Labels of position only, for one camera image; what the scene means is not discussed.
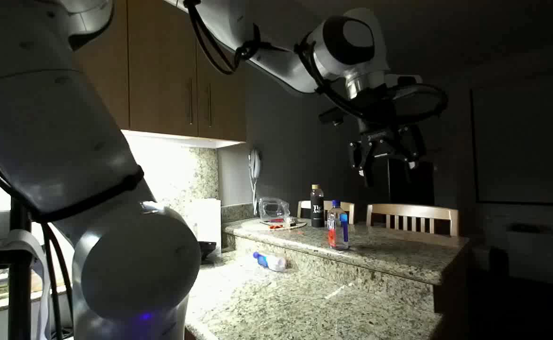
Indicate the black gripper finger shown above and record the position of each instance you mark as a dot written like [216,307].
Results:
[420,163]
[361,161]

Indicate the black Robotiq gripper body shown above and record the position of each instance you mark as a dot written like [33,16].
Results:
[386,152]

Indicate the clear water bottle blue cap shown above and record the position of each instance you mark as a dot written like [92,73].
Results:
[333,229]

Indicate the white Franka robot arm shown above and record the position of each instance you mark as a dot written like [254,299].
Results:
[37,126]

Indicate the dark glass bottle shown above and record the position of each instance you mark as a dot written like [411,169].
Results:
[316,209]

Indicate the crushed clear plastic bottle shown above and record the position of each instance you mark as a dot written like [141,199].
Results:
[273,262]

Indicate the dark square box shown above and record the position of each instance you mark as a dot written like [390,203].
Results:
[429,192]

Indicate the wooden chair back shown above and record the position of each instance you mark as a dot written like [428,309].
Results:
[414,212]

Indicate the narrow wooden chair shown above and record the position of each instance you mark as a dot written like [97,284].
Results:
[348,211]

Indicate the pale box on stand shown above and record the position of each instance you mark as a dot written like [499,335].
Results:
[533,252]

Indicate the white pole clamp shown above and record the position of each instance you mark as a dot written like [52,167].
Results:
[27,248]

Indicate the black vertical pole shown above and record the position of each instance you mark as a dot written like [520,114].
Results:
[20,284]

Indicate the white wall-mounted utensil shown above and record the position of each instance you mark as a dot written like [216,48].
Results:
[254,171]

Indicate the large dark wall board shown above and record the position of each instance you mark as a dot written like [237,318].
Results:
[528,144]

